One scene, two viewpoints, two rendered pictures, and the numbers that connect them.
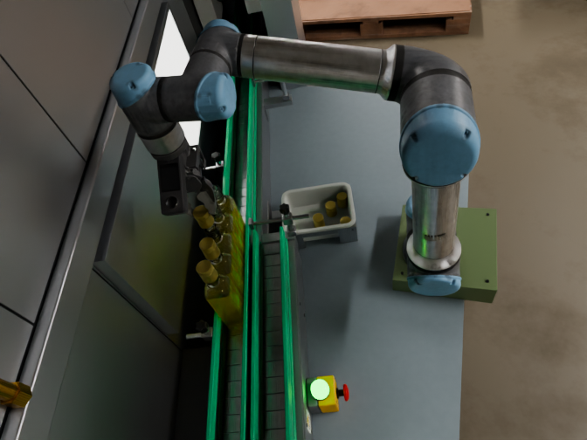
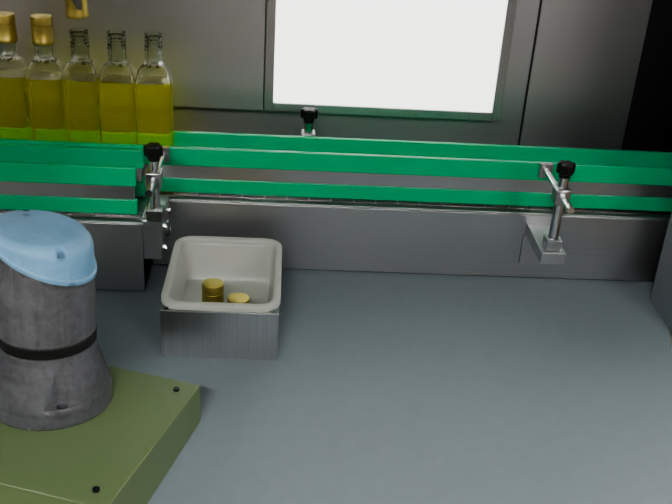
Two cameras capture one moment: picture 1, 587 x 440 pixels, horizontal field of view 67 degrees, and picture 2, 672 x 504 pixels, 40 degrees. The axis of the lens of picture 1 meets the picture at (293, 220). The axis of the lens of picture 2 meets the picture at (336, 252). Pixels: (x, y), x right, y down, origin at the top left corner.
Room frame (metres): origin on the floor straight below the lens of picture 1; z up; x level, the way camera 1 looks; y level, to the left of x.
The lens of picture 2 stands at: (0.69, -1.34, 1.53)
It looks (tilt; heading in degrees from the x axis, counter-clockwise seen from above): 27 degrees down; 75
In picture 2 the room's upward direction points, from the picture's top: 4 degrees clockwise
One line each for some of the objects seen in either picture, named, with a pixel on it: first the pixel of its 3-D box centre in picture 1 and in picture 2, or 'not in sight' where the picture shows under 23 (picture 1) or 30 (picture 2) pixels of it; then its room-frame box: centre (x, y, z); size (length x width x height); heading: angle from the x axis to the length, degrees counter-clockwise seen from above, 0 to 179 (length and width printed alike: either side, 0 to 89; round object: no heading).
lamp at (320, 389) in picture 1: (320, 388); not in sight; (0.32, 0.06, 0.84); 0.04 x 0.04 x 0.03
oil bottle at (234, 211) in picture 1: (231, 224); (155, 125); (0.76, 0.16, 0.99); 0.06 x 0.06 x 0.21; 81
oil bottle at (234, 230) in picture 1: (231, 242); (120, 124); (0.71, 0.17, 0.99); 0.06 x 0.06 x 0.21; 81
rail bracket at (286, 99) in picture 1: (278, 91); (551, 221); (1.38, -0.09, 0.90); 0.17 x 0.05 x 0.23; 79
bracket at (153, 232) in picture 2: (280, 242); (158, 227); (0.76, 0.06, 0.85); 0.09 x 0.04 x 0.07; 79
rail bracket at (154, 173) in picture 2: (279, 221); (156, 176); (0.76, 0.04, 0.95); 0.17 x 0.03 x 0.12; 79
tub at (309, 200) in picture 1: (319, 215); (224, 292); (0.85, -0.08, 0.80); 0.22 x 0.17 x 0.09; 79
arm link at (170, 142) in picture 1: (160, 134); not in sight; (0.67, 0.19, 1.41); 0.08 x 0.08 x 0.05
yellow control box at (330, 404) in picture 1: (323, 395); not in sight; (0.32, 0.06, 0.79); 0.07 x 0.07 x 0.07; 79
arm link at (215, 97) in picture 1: (201, 91); not in sight; (0.65, 0.08, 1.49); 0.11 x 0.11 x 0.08; 69
